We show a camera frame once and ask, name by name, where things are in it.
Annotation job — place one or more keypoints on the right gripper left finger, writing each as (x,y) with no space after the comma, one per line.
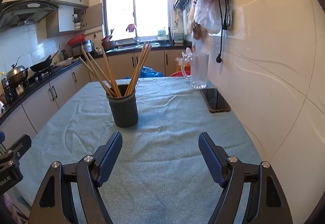
(54,200)

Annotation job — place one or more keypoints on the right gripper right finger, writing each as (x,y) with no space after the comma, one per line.
(266,201)

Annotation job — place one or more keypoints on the dark sauce bottle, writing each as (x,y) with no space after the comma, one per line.
(7,91)

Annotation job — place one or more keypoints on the steel lidded pot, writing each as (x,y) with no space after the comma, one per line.
(17,75)

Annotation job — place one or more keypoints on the grey-blue table cloth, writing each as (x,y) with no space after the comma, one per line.
(160,175)

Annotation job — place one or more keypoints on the black smartphone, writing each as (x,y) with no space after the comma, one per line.
(214,100)

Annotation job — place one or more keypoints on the black wok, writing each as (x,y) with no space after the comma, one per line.
(44,64)

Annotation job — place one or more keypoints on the dark utensil holder cup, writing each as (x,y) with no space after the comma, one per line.
(124,109)

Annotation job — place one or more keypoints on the silver rice cooker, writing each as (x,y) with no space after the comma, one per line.
(86,46)

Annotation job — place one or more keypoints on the red colander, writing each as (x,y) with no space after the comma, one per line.
(75,40)

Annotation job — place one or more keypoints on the clear glass mug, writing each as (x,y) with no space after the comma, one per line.
(199,70)

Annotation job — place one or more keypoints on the red plastic basin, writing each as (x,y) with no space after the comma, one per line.
(179,74)

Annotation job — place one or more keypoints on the steel range hood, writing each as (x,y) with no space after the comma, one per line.
(24,12)

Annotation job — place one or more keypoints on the blue plastic bag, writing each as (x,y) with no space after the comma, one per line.
(147,72)

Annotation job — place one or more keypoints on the dark red utensil pot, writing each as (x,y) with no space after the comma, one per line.
(107,42)

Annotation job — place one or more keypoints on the red basket with bags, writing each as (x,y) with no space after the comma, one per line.
(187,63)

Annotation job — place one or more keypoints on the steel sink faucet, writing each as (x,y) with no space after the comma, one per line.
(132,28)

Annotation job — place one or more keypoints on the black wall shelf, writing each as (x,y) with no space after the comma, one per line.
(181,4)

